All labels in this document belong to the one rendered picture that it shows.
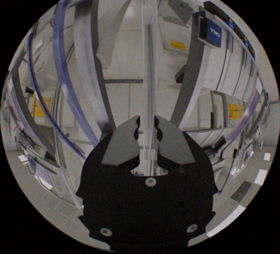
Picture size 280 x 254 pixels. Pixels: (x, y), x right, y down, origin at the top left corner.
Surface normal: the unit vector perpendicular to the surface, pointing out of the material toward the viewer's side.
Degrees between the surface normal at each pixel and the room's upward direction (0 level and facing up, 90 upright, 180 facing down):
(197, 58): 90
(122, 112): 90
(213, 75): 44
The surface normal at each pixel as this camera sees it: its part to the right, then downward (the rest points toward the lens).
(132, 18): 0.00, 1.00
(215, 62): 0.06, 0.67
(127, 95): 0.09, -0.07
